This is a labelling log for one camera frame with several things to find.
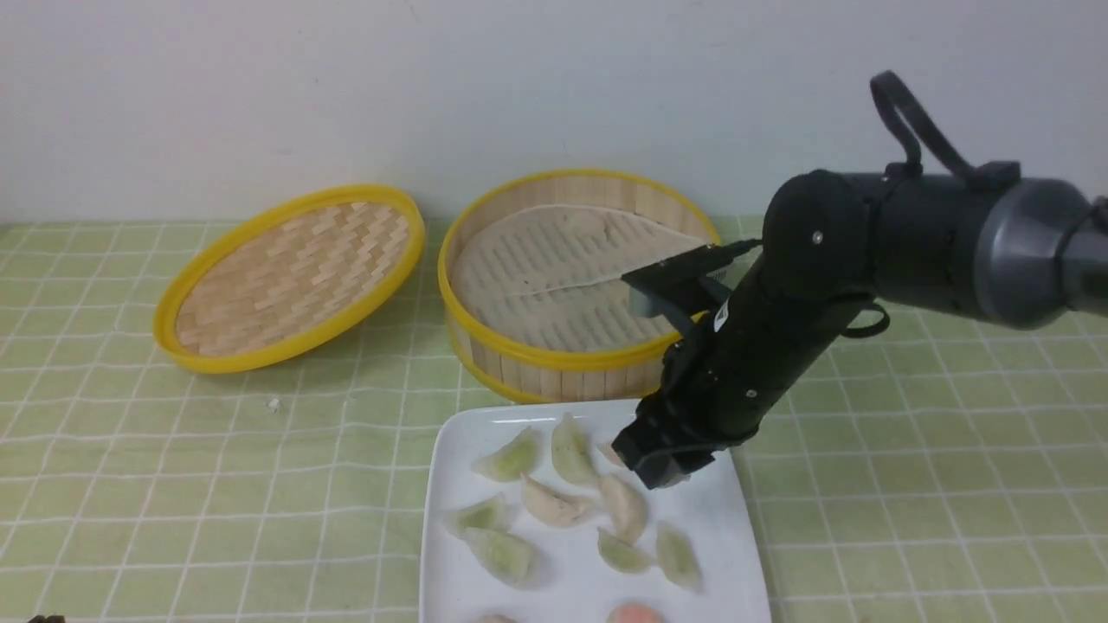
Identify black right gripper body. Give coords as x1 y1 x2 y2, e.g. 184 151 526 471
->
612 343 737 491

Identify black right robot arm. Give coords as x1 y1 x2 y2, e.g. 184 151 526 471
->
612 71 1107 489

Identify white square plate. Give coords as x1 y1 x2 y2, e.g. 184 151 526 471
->
419 400 772 622

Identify white dumpling centre right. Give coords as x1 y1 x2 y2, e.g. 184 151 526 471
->
598 474 649 544

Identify white dumpling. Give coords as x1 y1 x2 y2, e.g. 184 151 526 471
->
598 474 649 544
521 476 596 529

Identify pale green dumpling upper middle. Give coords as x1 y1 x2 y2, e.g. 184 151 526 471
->
551 413 599 489

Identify green dumpling lower right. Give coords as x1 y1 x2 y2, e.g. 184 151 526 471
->
654 520 702 592

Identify green dumpling lower middle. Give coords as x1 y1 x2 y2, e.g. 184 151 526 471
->
596 528 654 575

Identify white steamer liner cloth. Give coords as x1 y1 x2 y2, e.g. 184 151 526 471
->
448 204 705 353

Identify green dumpling upper left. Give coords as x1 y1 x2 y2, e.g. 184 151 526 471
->
471 427 542 484

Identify bamboo steamer basket yellow rim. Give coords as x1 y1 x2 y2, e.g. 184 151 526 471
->
438 170 720 404

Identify pink dumpling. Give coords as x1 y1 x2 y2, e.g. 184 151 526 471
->
606 602 665 623

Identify green dumpling left small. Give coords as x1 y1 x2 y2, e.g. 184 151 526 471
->
444 492 512 537

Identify green dumpling lower left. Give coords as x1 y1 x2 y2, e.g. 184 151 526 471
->
461 527 538 588

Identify bamboo steamer lid yellow rim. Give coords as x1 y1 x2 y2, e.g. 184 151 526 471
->
151 184 425 375

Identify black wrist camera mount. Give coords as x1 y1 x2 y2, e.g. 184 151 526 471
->
620 243 745 337

